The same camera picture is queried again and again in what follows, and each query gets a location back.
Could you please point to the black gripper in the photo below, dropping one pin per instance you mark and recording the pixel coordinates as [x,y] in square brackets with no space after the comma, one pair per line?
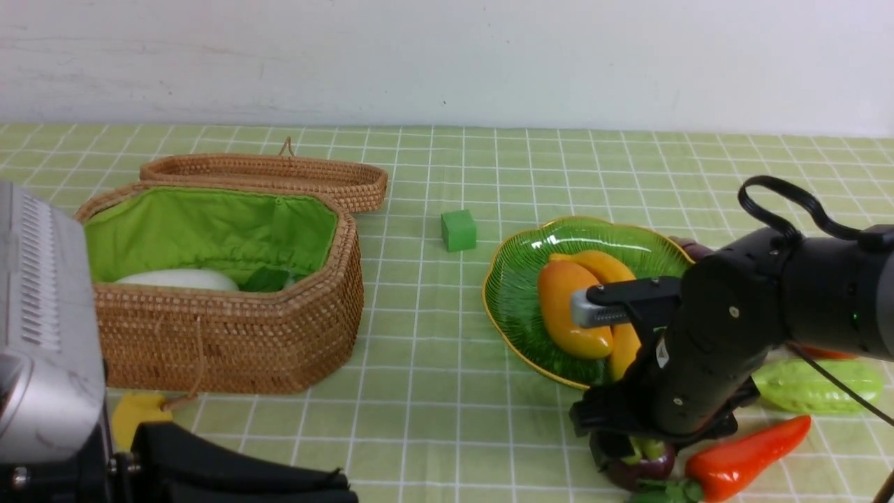
[669,411]

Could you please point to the purple toy mangosteen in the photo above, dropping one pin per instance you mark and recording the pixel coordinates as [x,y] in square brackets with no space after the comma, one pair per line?
[651,461]

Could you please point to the red toy chili pepper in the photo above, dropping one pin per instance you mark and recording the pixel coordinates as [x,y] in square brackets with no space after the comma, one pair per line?
[719,473]

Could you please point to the orange yellow toy mango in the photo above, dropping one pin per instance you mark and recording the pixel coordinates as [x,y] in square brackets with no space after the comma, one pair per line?
[557,282]

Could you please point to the yellow toy banana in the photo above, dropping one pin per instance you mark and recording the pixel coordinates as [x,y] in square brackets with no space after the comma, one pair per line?
[608,269]

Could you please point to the green toy cucumber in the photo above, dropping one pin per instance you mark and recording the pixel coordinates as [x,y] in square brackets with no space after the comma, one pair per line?
[794,386]

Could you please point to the dark purple toy eggplant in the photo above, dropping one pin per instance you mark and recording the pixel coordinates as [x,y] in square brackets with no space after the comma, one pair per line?
[694,250]

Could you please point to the orange toy persimmon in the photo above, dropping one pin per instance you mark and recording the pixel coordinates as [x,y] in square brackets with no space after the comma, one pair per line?
[822,354]

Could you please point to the white toy radish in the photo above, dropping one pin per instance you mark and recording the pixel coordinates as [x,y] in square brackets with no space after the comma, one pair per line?
[183,278]

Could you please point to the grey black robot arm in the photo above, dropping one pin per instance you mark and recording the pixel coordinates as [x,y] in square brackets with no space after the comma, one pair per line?
[703,335]

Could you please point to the green checkered tablecloth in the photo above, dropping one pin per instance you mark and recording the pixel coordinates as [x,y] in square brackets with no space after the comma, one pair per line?
[432,407]

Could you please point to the green leaf-shaped glass plate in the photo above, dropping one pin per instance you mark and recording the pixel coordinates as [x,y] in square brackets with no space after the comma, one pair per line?
[510,297]

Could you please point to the green cube block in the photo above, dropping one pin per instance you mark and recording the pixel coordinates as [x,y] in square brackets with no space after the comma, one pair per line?
[459,231]

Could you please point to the woven wicker basket lid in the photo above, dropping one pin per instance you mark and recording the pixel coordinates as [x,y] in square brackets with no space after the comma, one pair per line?
[355,187]

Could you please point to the woven wicker basket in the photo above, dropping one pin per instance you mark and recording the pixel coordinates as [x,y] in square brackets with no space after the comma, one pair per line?
[280,338]

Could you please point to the green fabric basket lining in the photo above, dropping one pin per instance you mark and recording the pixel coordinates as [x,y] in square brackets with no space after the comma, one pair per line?
[235,233]

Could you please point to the yellow cube block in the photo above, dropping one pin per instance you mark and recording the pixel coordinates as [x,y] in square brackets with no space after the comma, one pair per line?
[134,409]

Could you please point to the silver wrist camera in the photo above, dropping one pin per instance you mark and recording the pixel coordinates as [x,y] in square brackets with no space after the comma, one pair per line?
[648,303]

